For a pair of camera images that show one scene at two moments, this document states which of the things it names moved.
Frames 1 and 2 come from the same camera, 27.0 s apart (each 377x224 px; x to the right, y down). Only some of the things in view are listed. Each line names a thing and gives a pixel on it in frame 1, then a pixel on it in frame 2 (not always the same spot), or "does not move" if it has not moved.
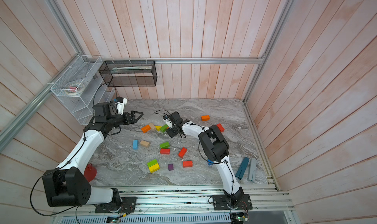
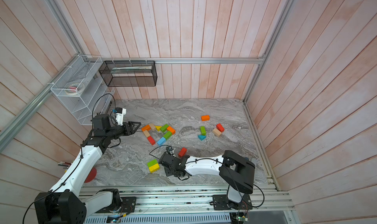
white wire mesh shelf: [81, 90] does not move
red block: [165, 151] → [151, 140]
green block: [163, 127] does not move
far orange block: [205, 118] does not move
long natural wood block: [152, 126] does not move
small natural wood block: [145, 144] → [146, 133]
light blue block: [135, 144] → [161, 141]
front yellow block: [154, 168] does not move
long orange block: [146, 128] does not move
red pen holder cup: [90, 172] does not move
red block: [182, 152] does not move
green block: [165, 145] → [167, 135]
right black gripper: [170, 133] → [168, 172]
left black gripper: [133, 120] → [125, 125]
